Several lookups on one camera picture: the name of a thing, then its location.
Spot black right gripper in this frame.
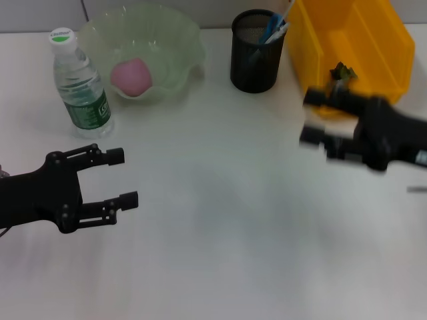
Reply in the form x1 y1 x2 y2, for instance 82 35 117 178
299 86 427 173

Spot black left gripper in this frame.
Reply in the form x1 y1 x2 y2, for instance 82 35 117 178
0 143 139 234

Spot clear green-label water bottle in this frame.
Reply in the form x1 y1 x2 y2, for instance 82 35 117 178
49 27 115 140

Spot pink peach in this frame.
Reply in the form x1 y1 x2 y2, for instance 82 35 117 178
110 59 153 98

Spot silver pen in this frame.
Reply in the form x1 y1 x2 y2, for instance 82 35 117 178
265 21 291 44

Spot blue teal scissors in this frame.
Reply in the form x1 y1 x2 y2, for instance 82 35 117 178
260 13 284 44

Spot transparent plastic ruler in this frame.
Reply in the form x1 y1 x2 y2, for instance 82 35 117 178
282 0 298 25

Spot black mesh pen holder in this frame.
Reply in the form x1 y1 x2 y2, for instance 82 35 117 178
230 9 288 93

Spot green glass fruit plate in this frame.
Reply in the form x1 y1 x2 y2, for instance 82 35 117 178
78 5 206 106

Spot yellow plastic bin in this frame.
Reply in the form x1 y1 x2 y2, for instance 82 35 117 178
287 0 417 117

